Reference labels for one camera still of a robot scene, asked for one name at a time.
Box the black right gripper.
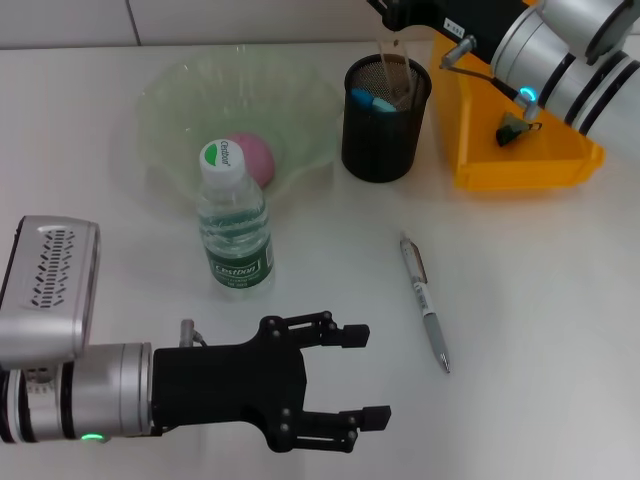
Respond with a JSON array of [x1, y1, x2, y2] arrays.
[[367, 0, 536, 64]]

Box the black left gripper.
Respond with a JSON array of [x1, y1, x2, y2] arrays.
[[151, 309, 392, 454]]

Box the clear plastic ruler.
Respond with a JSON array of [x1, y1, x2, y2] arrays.
[[377, 32, 419, 109]]

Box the light blue scissors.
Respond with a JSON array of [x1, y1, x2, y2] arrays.
[[348, 87, 401, 114]]

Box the grey ballpoint pen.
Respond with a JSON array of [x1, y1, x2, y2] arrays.
[[398, 230, 452, 375]]

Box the clear green-label water bottle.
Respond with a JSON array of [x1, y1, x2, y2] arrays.
[[196, 139, 276, 301]]

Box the pink peach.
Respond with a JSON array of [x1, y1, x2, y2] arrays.
[[227, 131, 276, 190]]

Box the black mesh pen holder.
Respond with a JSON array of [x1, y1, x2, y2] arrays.
[[340, 54, 432, 184]]

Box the green glass fruit bowl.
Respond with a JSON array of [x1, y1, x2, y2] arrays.
[[137, 47, 346, 204]]

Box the yellow plastic bin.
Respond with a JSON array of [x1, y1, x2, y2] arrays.
[[429, 34, 607, 191]]

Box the grey right gripper cable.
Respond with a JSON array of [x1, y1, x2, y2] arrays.
[[438, 37, 544, 136]]

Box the left gripper cable connector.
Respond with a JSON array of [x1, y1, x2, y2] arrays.
[[179, 318, 211, 349]]

